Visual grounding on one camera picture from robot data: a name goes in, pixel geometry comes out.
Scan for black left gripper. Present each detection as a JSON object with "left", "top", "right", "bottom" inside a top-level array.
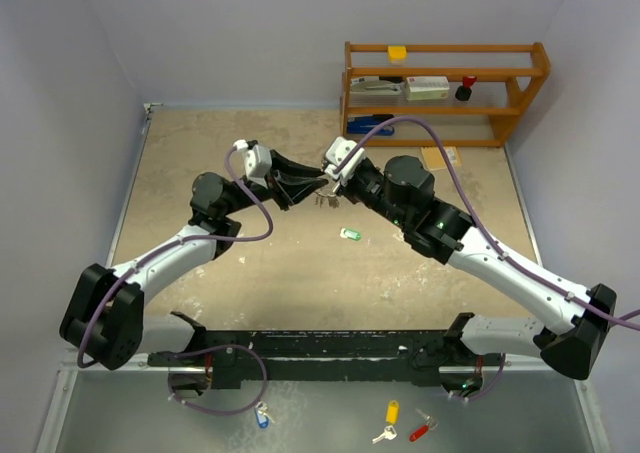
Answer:
[{"left": 221, "top": 151, "right": 327, "bottom": 217}]

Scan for metal keyring with keys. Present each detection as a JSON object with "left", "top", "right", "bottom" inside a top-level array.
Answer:
[{"left": 314, "top": 186, "right": 340, "bottom": 209}]

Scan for green tag key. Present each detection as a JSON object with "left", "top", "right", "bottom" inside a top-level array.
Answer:
[{"left": 339, "top": 228, "right": 361, "bottom": 241}]

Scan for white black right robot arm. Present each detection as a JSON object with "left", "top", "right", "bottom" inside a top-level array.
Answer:
[{"left": 327, "top": 155, "right": 617, "bottom": 380}]

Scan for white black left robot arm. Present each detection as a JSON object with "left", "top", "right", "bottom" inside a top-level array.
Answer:
[{"left": 59, "top": 141, "right": 328, "bottom": 370}]

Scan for blue stapler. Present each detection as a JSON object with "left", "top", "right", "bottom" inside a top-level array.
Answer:
[{"left": 346, "top": 114, "right": 393, "bottom": 135}]

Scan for wooden three-tier shelf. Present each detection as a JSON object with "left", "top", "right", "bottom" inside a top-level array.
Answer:
[{"left": 340, "top": 42, "right": 551, "bottom": 147}]

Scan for beige stapler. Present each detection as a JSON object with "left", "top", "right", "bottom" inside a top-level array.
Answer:
[{"left": 350, "top": 76, "right": 404, "bottom": 96}]

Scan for white staples box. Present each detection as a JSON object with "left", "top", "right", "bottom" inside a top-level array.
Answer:
[{"left": 404, "top": 76, "right": 450, "bottom": 101}]

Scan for red black stamp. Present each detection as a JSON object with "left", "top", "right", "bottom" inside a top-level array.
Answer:
[{"left": 455, "top": 76, "right": 477, "bottom": 102}]

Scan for yellow tape measure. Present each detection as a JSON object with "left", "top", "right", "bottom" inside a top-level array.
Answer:
[{"left": 387, "top": 45, "right": 408, "bottom": 65}]

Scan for yellow tag key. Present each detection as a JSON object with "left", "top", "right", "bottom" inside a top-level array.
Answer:
[{"left": 371, "top": 400, "right": 400, "bottom": 445}]

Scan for red tag key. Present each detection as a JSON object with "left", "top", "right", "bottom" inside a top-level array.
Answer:
[{"left": 408, "top": 408, "right": 438, "bottom": 443}]

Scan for blue tag key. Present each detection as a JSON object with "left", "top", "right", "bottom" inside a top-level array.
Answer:
[{"left": 254, "top": 401, "right": 273, "bottom": 429}]

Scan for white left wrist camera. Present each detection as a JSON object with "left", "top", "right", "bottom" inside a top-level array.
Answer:
[{"left": 233, "top": 139, "right": 272, "bottom": 182}]

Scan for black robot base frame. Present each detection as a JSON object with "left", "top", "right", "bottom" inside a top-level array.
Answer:
[{"left": 149, "top": 314, "right": 501, "bottom": 390}]

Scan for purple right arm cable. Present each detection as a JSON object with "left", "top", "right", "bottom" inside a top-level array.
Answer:
[{"left": 334, "top": 116, "right": 640, "bottom": 404}]

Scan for aluminium rail frame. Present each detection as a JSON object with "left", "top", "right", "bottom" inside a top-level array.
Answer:
[{"left": 34, "top": 102, "right": 166, "bottom": 453}]

